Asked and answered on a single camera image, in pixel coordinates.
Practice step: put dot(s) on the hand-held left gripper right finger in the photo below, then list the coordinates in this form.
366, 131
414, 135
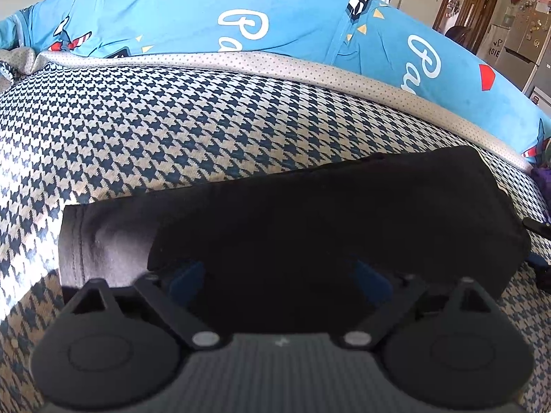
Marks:
371, 284

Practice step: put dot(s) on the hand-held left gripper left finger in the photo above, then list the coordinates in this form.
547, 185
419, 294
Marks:
189, 280

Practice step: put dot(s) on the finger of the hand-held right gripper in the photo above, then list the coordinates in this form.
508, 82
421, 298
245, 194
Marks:
542, 262
540, 227

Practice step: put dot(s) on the black t-shirt with red print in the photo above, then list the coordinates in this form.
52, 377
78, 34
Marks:
323, 215

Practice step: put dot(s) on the purple floral jacket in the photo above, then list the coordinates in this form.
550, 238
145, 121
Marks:
541, 178

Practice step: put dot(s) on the green striped garment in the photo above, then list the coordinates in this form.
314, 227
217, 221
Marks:
547, 150

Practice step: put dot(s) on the silver fridge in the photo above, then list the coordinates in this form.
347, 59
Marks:
527, 47

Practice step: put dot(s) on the white printed box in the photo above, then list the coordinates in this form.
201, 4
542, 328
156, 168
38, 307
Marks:
495, 43

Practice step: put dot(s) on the beige dotted sheet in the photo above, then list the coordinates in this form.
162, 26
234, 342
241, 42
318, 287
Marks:
258, 64

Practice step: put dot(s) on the blue printed quilt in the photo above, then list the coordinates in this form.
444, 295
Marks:
172, 13

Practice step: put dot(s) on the wooden door frame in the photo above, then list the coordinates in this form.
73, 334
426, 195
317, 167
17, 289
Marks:
445, 4

